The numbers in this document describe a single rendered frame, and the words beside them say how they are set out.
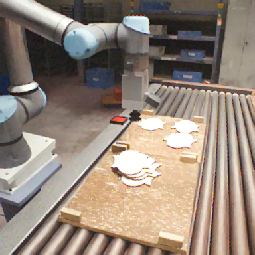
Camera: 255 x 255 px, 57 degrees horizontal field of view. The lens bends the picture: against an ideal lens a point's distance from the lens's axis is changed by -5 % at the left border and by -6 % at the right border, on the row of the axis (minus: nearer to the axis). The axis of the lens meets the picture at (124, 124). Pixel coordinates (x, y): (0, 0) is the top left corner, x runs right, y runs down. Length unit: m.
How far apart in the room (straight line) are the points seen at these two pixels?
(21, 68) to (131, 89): 0.42
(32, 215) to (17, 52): 0.55
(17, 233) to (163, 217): 0.39
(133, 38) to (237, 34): 4.79
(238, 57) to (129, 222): 5.02
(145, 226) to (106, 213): 0.11
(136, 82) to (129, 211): 0.37
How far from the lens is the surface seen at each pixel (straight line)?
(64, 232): 0.71
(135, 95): 0.74
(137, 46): 0.72
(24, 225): 0.76
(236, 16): 5.45
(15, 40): 0.94
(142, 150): 1.00
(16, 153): 0.95
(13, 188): 0.97
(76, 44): 0.62
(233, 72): 5.54
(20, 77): 0.97
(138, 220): 0.70
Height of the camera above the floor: 1.43
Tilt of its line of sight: 24 degrees down
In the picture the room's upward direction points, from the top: straight up
